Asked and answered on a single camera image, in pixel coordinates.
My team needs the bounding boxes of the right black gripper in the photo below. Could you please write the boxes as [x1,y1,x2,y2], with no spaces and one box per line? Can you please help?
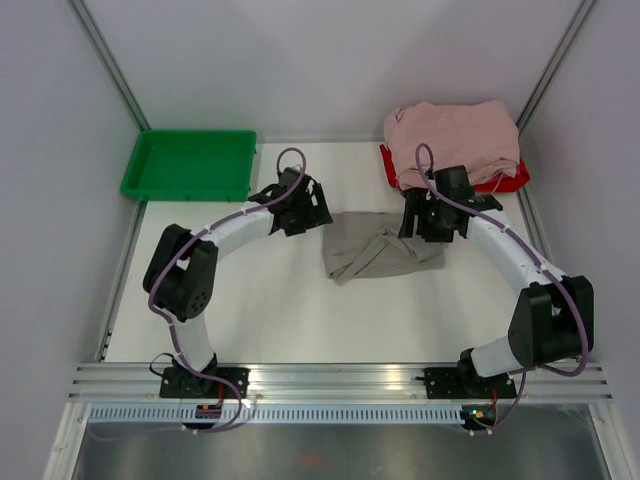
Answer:
[398,191,455,243]

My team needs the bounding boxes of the grey trousers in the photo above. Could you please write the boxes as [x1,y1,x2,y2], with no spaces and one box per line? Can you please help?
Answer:
[321,211,445,285]

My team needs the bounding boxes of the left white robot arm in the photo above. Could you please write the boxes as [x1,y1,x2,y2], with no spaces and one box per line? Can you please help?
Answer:
[143,168,332,397]

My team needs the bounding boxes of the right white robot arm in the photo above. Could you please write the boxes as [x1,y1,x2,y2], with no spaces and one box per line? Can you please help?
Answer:
[399,167,594,396]

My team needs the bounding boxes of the pink folded trousers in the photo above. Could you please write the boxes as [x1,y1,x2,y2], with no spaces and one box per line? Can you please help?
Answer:
[383,100,521,190]

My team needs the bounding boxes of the red folded garment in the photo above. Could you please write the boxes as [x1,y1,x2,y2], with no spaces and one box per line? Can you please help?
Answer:
[379,144,531,193]

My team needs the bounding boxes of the green plastic tray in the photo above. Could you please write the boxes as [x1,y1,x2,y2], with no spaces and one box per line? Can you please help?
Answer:
[120,130,257,202]

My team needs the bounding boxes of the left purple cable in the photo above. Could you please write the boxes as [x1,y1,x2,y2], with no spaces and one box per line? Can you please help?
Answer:
[89,147,307,441]

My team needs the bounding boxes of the purple cable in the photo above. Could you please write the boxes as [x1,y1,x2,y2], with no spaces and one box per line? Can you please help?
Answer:
[89,147,307,441]
[415,143,587,439]

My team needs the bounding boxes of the left side aluminium rail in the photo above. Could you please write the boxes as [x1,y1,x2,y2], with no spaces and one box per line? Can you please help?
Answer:
[92,202,147,362]

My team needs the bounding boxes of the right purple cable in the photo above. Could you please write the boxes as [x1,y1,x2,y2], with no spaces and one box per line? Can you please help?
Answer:
[415,143,587,439]

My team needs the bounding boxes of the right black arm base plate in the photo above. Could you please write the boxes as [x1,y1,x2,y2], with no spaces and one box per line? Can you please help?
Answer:
[421,367,517,400]

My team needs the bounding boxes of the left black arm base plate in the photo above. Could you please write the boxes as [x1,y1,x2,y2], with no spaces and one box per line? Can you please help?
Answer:
[159,365,250,400]

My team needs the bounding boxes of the right aluminium frame post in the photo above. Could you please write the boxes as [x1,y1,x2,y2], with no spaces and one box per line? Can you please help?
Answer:
[516,0,599,133]

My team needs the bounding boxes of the aluminium frame post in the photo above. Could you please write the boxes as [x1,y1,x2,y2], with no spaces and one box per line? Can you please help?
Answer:
[516,0,599,133]
[66,0,150,131]

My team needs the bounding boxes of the aluminium mounting rail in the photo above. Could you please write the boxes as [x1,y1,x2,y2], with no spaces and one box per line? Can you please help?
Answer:
[67,363,613,404]

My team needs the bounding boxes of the slotted grey cable duct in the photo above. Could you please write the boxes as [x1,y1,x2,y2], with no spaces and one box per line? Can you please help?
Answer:
[89,404,493,425]

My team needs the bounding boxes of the left aluminium frame post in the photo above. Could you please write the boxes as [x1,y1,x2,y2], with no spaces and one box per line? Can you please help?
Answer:
[66,0,150,131]

